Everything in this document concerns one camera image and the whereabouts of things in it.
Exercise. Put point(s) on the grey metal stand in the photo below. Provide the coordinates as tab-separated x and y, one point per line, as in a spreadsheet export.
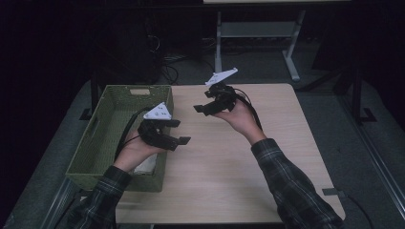
259	29

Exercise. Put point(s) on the aluminium floor rail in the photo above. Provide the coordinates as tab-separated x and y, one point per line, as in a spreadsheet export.
55	203
372	159

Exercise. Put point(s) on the grey tape strip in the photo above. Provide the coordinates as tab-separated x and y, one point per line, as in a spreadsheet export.
332	191

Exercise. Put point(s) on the dark bulky equipment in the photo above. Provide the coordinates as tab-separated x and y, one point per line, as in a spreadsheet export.
127	51

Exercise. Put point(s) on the person's right hand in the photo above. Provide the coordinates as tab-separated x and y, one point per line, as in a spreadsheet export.
243	122

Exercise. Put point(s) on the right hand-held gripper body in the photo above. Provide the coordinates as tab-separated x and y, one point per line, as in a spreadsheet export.
224	95

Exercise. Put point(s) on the cream cloth with bear print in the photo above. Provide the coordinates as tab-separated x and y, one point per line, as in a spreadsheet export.
146	165

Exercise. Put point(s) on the green woven basket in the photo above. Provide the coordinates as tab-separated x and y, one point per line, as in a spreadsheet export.
108	127

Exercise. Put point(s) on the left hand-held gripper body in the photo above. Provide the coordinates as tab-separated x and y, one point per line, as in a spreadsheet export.
156	133

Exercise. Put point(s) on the person's left hand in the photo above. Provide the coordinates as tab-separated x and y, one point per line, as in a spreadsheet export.
135	152

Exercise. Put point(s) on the black stand leg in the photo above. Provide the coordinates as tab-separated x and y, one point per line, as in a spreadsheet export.
93	95
357	95

